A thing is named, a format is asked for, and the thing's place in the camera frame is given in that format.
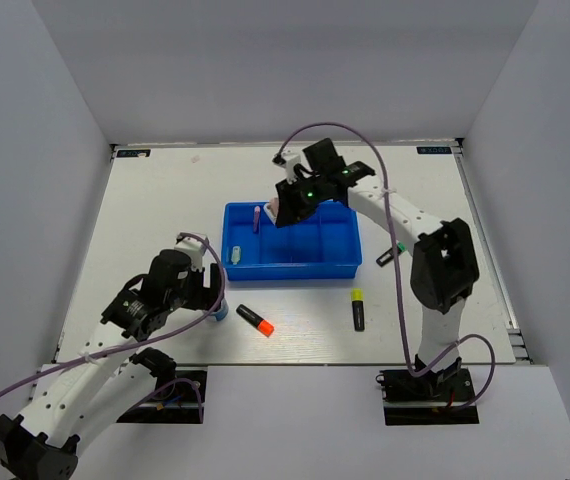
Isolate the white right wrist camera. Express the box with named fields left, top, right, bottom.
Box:
left=272, top=151, right=302, bottom=184

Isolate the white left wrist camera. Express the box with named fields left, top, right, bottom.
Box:
left=174, top=233, right=209, bottom=271

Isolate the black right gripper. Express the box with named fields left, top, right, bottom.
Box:
left=276, top=174, right=328, bottom=228

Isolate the corner label sticker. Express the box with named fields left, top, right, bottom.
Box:
left=116, top=149, right=151, bottom=158
left=416, top=146, right=452, bottom=155

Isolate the blue plastic divided tray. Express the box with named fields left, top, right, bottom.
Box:
left=221, top=202, right=362, bottom=282

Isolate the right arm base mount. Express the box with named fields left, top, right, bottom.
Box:
left=376, top=369, right=480, bottom=426

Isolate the orange capped black highlighter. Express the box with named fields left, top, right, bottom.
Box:
left=236, top=304, right=274, bottom=337

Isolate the blue patterned tape roll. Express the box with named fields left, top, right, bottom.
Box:
left=211, top=299, right=229, bottom=322

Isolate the light blue small eraser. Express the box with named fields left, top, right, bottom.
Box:
left=230, top=245, right=242, bottom=265

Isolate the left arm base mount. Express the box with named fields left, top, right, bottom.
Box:
left=117, top=368, right=208, bottom=425

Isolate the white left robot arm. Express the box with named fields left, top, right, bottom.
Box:
left=0, top=237, right=226, bottom=479

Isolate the right corner label sticker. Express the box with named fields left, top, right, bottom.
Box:
left=416, top=146, right=452, bottom=155

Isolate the yellow capped black highlighter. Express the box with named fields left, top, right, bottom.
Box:
left=351, top=288, right=365, bottom=332

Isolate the green capped black highlighter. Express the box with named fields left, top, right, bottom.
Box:
left=376, top=242, right=406, bottom=267

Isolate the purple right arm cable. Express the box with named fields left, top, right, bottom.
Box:
left=272, top=121, right=497, bottom=409

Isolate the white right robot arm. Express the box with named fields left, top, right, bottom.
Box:
left=264, top=139, right=480, bottom=399

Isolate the left corner label sticker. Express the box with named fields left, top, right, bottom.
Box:
left=116, top=149, right=151, bottom=158

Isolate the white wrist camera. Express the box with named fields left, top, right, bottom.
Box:
left=272, top=151, right=302, bottom=184
left=174, top=233, right=209, bottom=271

